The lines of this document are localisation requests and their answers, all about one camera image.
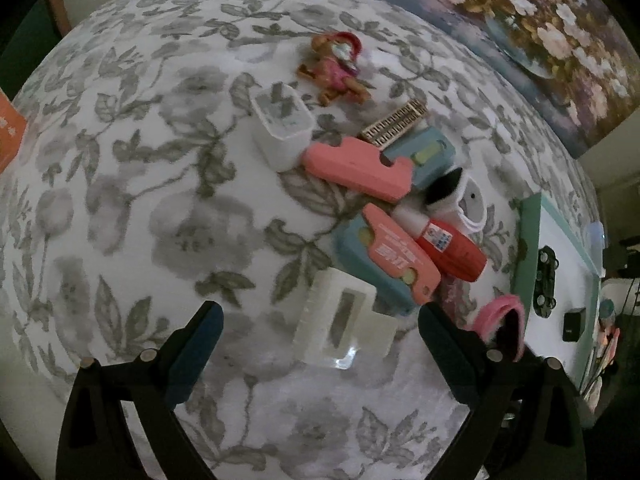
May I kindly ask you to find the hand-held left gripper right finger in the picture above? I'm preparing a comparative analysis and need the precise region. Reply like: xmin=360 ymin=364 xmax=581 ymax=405
xmin=418 ymin=304 xmax=587 ymax=480

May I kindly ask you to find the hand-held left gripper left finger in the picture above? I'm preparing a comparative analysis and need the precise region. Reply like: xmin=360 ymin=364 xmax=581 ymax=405
xmin=55 ymin=300 xmax=224 ymax=480

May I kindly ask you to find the red glue bottle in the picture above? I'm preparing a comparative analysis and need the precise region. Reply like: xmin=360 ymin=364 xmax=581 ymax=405
xmin=391 ymin=206 xmax=488 ymax=282

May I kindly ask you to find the pink utility knife white print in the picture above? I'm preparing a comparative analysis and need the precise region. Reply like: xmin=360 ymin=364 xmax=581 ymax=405
xmin=362 ymin=204 xmax=442 ymax=306

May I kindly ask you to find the black toy car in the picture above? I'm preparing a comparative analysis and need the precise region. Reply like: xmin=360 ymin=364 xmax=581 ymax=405
xmin=532 ymin=246 xmax=559 ymax=319

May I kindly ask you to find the small black cube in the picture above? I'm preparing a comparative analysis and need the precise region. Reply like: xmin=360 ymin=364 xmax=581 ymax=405
xmin=562 ymin=307 xmax=587 ymax=343

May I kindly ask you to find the blue utility knife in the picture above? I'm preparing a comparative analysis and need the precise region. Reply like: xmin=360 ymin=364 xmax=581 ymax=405
xmin=332 ymin=219 xmax=422 ymax=317

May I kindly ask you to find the white wristband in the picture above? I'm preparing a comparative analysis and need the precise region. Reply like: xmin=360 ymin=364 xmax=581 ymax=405
xmin=452 ymin=172 xmax=490 ymax=233

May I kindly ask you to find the teal edged white tray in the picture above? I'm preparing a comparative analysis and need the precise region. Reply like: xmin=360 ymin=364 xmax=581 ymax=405
xmin=510 ymin=194 xmax=604 ymax=401

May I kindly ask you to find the plain pink utility knife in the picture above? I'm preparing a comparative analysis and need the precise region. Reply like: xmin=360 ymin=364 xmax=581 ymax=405
xmin=302 ymin=135 xmax=416 ymax=203

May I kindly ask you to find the pink fuzzy hair band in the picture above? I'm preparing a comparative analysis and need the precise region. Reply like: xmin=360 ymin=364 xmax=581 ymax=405
xmin=465 ymin=296 xmax=527 ymax=362

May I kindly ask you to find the colourful stationery pile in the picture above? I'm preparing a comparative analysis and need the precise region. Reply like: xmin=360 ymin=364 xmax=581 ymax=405
xmin=582 ymin=322 xmax=622 ymax=411

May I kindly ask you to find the small white device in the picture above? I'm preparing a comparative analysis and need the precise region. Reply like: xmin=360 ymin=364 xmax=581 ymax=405
xmin=582 ymin=220 xmax=607 ymax=277

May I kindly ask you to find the gold patterned metal bar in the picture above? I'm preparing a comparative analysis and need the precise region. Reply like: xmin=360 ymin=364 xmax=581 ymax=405
xmin=360 ymin=100 xmax=427 ymax=148

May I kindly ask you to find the brown toy dog figure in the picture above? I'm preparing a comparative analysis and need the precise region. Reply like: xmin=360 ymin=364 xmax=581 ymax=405
xmin=297 ymin=31 xmax=372 ymax=107

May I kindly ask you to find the flower painting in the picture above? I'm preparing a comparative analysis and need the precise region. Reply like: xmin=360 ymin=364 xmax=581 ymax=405
xmin=345 ymin=0 xmax=633 ymax=161

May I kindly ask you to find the brown wooden frame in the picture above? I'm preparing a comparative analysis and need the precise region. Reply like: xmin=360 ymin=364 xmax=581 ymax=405
xmin=47 ymin=0 xmax=76 ymax=36

